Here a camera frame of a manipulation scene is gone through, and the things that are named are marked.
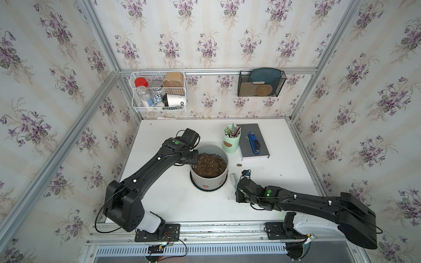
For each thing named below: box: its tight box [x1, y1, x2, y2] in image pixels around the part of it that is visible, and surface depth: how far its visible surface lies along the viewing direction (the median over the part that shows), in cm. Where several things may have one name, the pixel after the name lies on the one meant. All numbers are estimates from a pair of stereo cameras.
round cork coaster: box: [255, 84, 273, 97], surface depth 100 cm
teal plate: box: [248, 67, 282, 96], surface depth 95 cm
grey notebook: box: [236, 123, 270, 161], surface depth 101 cm
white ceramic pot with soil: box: [189, 144, 230, 191], surface depth 86 cm
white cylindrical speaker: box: [163, 93, 186, 107], surface depth 94 cm
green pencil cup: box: [222, 124, 242, 154], surface depth 97 cm
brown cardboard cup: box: [162, 71, 185, 88], surface depth 92 cm
